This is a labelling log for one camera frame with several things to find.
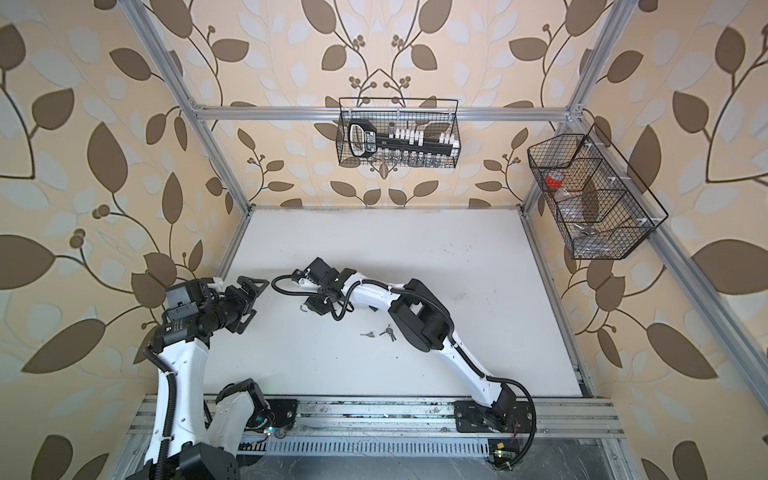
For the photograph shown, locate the black padlock key bunch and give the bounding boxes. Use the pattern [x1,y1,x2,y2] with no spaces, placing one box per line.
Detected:
[380,325,396,342]

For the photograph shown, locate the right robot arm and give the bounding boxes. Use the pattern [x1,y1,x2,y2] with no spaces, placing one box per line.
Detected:
[271,258,537,434]

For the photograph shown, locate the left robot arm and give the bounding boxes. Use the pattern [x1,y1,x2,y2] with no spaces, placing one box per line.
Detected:
[132,276,269,479]

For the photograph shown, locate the black tool rack with sockets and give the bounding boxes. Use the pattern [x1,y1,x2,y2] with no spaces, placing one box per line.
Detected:
[345,119,461,161]

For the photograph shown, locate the red cap in basket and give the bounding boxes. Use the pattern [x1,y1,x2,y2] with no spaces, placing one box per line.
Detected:
[544,170,565,192]

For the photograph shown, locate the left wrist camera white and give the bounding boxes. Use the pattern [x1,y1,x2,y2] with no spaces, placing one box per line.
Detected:
[202,277,226,293]

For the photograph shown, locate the back wire basket black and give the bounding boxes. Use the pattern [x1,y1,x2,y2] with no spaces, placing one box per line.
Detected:
[336,95,462,169]

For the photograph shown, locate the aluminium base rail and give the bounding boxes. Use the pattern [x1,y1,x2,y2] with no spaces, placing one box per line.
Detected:
[128,394,625,458]

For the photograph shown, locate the side wire basket black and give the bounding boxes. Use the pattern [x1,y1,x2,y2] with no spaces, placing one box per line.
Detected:
[527,125,668,260]

